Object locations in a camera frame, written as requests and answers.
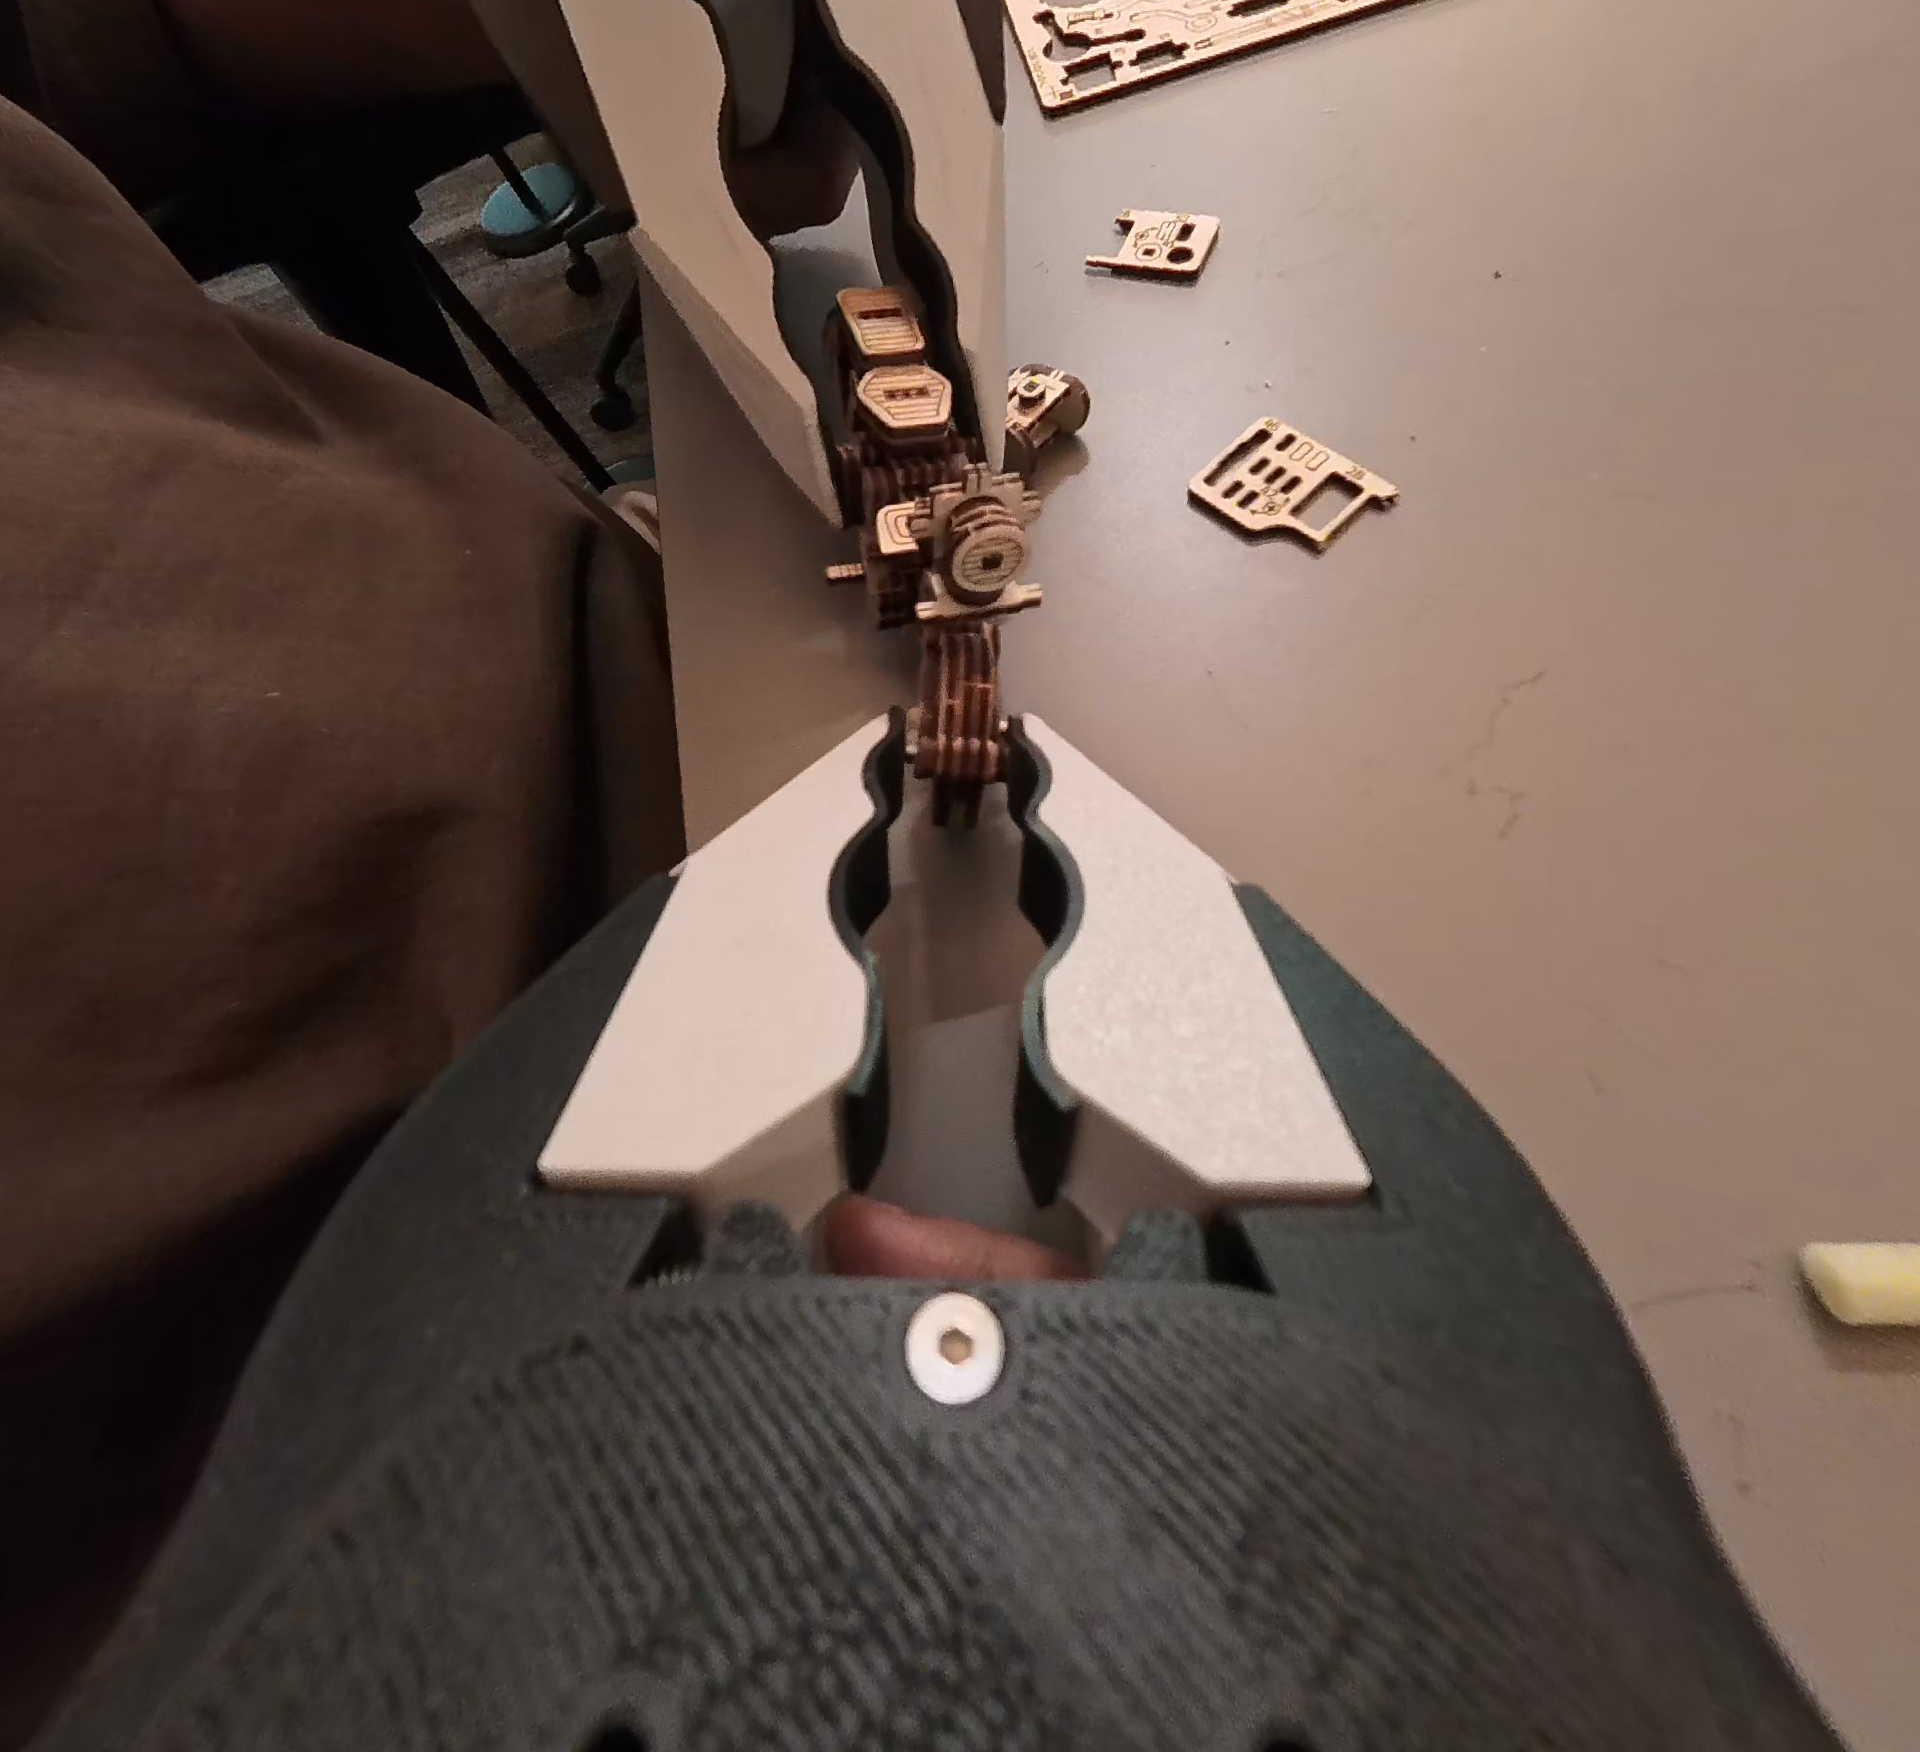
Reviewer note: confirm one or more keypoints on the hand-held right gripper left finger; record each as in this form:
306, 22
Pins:
705, 1033

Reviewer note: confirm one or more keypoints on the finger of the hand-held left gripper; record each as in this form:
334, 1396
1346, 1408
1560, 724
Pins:
944, 26
645, 102

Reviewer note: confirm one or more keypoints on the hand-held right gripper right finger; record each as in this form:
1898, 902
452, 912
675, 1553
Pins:
1200, 1033

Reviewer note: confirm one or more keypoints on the wooden motorcycle model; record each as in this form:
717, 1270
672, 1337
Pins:
961, 554

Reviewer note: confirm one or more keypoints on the black metal desk leg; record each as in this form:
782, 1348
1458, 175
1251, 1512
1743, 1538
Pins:
510, 341

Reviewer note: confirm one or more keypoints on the grey desk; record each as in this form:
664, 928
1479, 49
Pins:
1501, 808

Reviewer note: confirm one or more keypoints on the person's right hand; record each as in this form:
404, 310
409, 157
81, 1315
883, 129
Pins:
915, 1250

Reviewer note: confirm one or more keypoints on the office chair base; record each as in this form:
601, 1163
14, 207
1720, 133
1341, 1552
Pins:
525, 215

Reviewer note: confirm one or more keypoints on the small wooden cylinder assembly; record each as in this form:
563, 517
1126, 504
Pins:
1043, 409

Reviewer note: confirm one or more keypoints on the person's brown clothing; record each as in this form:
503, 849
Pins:
300, 732

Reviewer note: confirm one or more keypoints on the pale yellow block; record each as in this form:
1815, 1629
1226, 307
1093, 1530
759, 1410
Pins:
1867, 1284

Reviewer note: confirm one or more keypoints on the small round-holed wooden puzzle frame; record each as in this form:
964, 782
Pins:
1184, 260

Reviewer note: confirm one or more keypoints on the small slotted wooden puzzle frame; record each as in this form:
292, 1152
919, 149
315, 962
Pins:
1358, 493

